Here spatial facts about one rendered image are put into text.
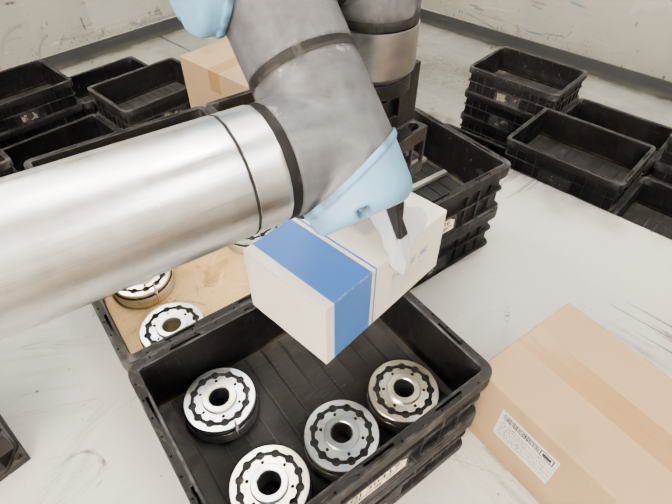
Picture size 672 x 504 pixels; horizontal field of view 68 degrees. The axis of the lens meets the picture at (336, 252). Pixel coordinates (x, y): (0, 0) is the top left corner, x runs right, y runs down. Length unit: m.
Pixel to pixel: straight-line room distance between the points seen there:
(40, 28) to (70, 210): 3.79
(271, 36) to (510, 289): 0.90
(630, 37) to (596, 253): 2.69
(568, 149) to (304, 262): 1.64
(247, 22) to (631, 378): 0.73
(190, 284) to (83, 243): 0.69
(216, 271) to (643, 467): 0.72
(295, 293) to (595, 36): 3.57
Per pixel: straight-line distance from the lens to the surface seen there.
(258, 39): 0.32
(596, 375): 0.85
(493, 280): 1.14
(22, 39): 4.02
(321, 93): 0.30
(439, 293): 1.08
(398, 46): 0.42
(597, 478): 0.76
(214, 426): 0.73
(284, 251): 0.52
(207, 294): 0.91
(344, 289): 0.48
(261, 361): 0.81
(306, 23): 0.32
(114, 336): 0.77
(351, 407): 0.73
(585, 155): 2.05
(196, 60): 1.57
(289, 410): 0.76
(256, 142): 0.28
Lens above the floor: 1.50
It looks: 45 degrees down
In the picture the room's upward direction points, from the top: straight up
